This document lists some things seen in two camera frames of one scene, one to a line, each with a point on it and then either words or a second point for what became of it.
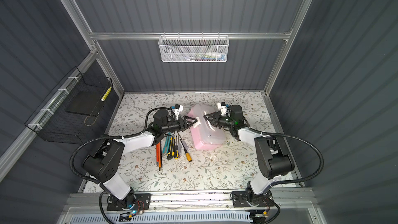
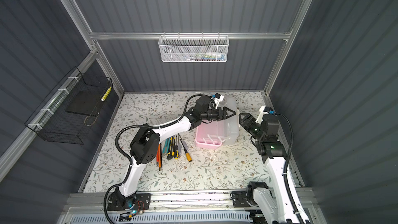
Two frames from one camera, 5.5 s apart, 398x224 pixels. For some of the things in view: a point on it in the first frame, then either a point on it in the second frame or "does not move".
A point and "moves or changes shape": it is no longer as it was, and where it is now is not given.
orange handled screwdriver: x=188 y=156 does not move
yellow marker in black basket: x=105 y=95 does not move
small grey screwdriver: x=179 y=149 does not move
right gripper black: x=213 y=123 to x=249 y=120
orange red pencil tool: x=160 y=154 does not move
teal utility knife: x=167 y=143 does not move
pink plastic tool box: x=203 y=137 moves or changes shape
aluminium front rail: x=284 y=200 does not move
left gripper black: x=181 y=124 to x=217 y=112
